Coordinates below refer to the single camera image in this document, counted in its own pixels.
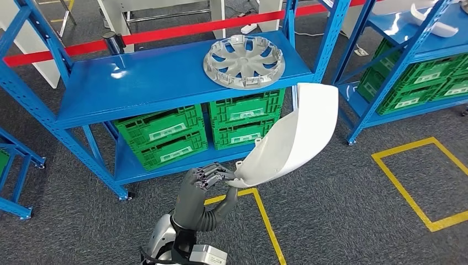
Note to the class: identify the blue metal shelf rack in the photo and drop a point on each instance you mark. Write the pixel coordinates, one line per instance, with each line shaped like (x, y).
(387, 27)
(146, 84)
(14, 209)

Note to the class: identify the white board panel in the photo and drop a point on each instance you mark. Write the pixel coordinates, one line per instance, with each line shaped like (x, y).
(29, 51)
(270, 14)

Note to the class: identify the black barrier belt post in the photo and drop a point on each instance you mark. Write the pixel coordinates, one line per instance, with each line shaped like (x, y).
(114, 42)

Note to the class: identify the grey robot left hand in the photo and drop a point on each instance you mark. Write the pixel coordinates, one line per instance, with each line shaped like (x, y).
(188, 204)

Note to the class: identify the white power strip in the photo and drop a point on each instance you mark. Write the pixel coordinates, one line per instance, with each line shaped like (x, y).
(249, 28)

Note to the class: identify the white curved car body part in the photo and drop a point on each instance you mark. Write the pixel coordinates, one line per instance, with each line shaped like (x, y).
(435, 28)
(292, 146)

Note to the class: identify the silver wheel hubcap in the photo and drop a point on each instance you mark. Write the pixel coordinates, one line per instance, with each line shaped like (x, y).
(243, 60)

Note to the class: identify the yellow floor tape square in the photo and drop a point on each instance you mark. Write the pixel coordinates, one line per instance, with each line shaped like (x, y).
(271, 234)
(402, 190)

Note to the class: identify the white table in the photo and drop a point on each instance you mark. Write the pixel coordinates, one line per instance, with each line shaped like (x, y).
(117, 22)

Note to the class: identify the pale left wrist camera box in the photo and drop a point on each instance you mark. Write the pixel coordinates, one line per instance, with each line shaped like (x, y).
(206, 256)

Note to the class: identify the red barrier belt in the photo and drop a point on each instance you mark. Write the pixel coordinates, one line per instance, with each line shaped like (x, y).
(183, 30)

